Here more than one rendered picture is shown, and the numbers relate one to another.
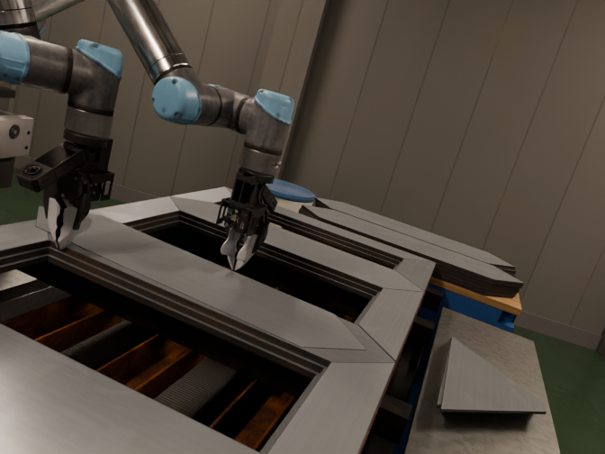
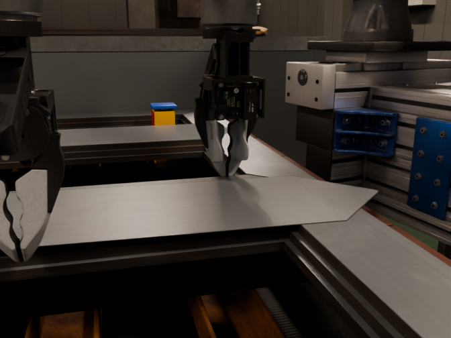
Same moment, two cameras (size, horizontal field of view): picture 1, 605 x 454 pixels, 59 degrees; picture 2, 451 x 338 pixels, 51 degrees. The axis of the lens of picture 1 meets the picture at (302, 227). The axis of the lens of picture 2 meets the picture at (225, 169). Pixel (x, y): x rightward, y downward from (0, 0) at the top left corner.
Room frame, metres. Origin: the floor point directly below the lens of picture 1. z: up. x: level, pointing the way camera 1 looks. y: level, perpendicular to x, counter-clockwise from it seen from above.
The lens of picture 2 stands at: (1.48, 0.08, 1.04)
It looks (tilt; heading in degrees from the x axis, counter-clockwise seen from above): 15 degrees down; 150
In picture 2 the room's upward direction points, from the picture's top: straight up
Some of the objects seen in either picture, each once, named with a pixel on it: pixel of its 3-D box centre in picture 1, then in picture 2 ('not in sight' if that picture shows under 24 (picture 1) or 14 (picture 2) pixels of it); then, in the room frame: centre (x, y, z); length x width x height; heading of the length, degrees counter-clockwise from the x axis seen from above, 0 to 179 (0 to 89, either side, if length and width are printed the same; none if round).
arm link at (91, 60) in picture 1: (94, 77); not in sight; (0.91, 0.41, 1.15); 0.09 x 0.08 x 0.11; 127
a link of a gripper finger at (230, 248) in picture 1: (229, 248); (37, 206); (1.03, 0.13, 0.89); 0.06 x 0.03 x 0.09; 164
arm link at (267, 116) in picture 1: (268, 121); not in sight; (1.03, 0.12, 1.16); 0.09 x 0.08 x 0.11; 68
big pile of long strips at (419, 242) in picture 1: (406, 243); not in sight; (1.84, -0.37, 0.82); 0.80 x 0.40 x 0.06; 74
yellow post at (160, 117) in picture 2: not in sight; (164, 147); (0.39, 0.52, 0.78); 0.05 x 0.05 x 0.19; 74
